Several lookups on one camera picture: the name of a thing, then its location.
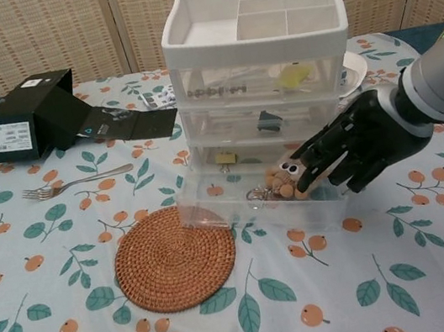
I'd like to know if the black binder clip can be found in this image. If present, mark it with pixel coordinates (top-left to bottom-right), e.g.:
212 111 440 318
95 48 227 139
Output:
255 107 286 134

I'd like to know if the silver metal fork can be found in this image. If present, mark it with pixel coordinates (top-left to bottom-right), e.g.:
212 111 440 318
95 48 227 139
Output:
19 162 138 205

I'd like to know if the round woven rattan coaster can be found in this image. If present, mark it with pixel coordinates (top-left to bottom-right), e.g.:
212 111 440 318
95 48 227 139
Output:
105 198 245 320

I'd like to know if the black cardboard box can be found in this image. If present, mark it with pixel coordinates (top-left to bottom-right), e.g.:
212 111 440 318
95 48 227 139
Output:
0 66 95 166

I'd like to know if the yellow binder clip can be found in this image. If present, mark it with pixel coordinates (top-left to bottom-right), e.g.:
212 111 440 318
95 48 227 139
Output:
213 149 241 175

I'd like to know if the white paper plate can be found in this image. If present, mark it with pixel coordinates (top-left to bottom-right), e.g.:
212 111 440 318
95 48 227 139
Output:
339 49 373 96

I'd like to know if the white plastic drawer organizer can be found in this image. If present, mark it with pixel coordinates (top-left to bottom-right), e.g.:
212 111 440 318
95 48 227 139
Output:
153 0 373 207

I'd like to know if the yellow soft item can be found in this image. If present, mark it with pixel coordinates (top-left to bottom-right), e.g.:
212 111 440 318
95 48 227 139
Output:
273 60 316 92

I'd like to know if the pill blister pack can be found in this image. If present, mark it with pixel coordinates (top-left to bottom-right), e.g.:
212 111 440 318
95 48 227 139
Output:
138 83 178 113

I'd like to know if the black unfolded cardboard insert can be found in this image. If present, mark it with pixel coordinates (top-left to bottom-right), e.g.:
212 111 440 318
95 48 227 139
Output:
75 92 182 153

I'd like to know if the woven bamboo folding screen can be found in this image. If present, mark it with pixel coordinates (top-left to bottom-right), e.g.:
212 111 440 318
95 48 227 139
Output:
0 0 444 102

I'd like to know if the clear plastic drawer with toy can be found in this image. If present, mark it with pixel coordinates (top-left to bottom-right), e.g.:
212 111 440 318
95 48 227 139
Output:
166 116 355 258

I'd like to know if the clear drawer with bracelet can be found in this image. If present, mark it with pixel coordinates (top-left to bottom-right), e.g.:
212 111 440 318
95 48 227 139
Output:
169 39 349 117

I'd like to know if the brown plush toy keychain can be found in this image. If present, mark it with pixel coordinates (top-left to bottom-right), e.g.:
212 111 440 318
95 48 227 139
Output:
241 155 319 213

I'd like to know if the dark bead bracelet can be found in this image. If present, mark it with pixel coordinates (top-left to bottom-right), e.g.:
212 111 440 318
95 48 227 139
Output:
187 80 248 101

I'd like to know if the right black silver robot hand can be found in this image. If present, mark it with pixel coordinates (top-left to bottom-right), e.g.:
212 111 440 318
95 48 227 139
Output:
269 80 442 207

